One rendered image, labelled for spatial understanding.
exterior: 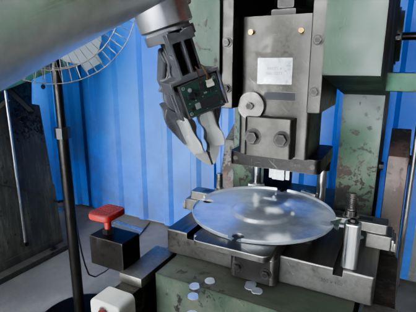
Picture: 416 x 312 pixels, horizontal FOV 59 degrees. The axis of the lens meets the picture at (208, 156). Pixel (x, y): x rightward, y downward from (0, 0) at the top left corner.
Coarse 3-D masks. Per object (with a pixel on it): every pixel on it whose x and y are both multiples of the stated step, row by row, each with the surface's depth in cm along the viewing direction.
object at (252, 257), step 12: (204, 240) 65; (216, 240) 65; (228, 240) 65; (228, 252) 62; (240, 252) 61; (252, 252) 61; (264, 252) 61; (276, 252) 72; (240, 264) 75; (252, 264) 74; (264, 264) 73; (276, 264) 73; (240, 276) 76; (252, 276) 75; (264, 276) 73; (276, 276) 73
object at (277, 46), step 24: (264, 24) 72; (288, 24) 70; (264, 48) 73; (288, 48) 71; (264, 72) 74; (288, 72) 72; (240, 96) 78; (264, 96) 75; (288, 96) 73; (240, 120) 79; (264, 120) 73; (288, 120) 71; (312, 120) 75; (240, 144) 80; (264, 144) 74; (288, 144) 72; (312, 144) 77
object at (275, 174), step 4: (272, 172) 84; (276, 172) 84; (280, 172) 84; (284, 172) 83; (288, 172) 84; (272, 176) 85; (276, 176) 84; (280, 176) 84; (284, 176) 84; (288, 176) 84
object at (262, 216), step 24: (216, 192) 87; (240, 192) 88; (264, 192) 88; (288, 192) 88; (216, 216) 74; (240, 216) 73; (264, 216) 73; (288, 216) 73; (312, 216) 74; (240, 240) 64; (264, 240) 64; (288, 240) 64
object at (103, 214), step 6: (108, 204) 86; (96, 210) 82; (102, 210) 82; (108, 210) 83; (114, 210) 82; (120, 210) 83; (90, 216) 81; (96, 216) 80; (102, 216) 80; (108, 216) 80; (114, 216) 81; (120, 216) 83; (102, 222) 80; (108, 222) 83; (108, 228) 83
